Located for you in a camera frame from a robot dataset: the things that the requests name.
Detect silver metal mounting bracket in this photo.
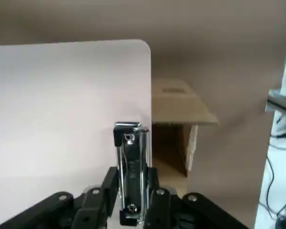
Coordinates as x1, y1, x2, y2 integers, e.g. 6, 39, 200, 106
266, 88, 286, 113

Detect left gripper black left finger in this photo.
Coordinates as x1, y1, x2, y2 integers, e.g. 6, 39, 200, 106
0, 167, 119, 229

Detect brown cardboard box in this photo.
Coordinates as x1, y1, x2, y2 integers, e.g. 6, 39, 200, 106
151, 78, 219, 195

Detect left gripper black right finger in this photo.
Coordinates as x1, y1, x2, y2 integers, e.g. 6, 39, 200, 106
144, 167, 250, 229

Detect black cable with plug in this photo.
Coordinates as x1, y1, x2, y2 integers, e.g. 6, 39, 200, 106
264, 155, 286, 229

